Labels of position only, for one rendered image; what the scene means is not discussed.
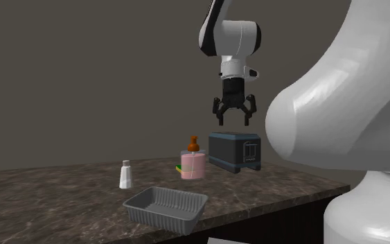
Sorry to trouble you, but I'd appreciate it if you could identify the grey ribbed tray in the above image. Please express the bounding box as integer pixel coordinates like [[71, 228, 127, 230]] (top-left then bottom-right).
[[122, 186, 209, 236]]

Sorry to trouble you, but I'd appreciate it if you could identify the pink soap dispenser orange pump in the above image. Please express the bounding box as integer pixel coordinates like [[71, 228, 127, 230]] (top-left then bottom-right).
[[180, 135, 206, 181]]

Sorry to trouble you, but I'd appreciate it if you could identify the white salt shaker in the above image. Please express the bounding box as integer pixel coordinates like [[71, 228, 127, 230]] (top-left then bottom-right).
[[118, 159, 134, 190]]

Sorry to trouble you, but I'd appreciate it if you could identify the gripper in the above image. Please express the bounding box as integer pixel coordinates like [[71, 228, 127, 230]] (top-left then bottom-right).
[[212, 77, 258, 127]]

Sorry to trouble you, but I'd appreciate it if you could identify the dark grey toaster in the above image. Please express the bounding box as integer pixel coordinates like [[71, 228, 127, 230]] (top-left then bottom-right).
[[208, 131, 262, 175]]

